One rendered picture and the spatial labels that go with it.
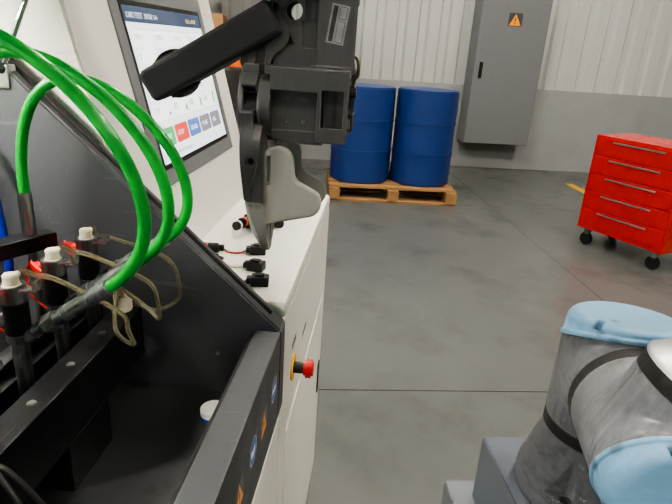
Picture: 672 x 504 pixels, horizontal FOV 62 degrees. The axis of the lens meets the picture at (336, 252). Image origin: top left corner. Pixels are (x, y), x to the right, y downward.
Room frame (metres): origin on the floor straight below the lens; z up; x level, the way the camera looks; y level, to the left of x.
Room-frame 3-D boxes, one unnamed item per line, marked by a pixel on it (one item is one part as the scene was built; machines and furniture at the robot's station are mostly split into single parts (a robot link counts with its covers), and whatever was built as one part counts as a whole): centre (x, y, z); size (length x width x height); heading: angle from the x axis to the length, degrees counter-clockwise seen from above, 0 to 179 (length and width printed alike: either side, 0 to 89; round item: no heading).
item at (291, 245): (1.16, 0.16, 0.96); 0.70 x 0.22 x 0.03; 176
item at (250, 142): (0.43, 0.07, 1.30); 0.05 x 0.02 x 0.09; 176
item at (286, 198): (0.43, 0.04, 1.25); 0.06 x 0.03 x 0.09; 86
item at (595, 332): (0.52, -0.31, 1.07); 0.13 x 0.12 x 0.14; 171
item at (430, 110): (5.49, -0.47, 0.51); 1.20 x 0.85 x 1.02; 94
